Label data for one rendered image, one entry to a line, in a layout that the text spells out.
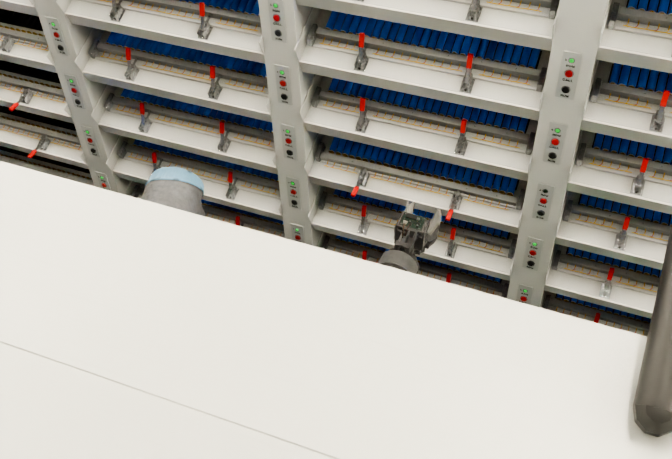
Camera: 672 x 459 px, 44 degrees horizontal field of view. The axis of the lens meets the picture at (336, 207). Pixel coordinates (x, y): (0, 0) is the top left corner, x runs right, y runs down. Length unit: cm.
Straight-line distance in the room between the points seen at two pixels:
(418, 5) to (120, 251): 143
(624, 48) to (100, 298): 147
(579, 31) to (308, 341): 141
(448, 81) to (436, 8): 20
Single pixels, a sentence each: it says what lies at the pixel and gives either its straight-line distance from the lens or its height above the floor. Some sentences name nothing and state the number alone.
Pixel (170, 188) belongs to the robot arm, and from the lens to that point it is 169.
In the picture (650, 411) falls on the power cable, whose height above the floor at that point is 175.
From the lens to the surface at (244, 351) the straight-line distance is 51.
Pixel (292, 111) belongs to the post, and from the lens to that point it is 222.
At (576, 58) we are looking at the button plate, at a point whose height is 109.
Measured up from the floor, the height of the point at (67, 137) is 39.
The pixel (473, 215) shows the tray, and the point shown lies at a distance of 225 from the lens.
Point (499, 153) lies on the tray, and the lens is 213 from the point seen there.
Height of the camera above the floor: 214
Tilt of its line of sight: 45 degrees down
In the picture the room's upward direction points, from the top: 3 degrees counter-clockwise
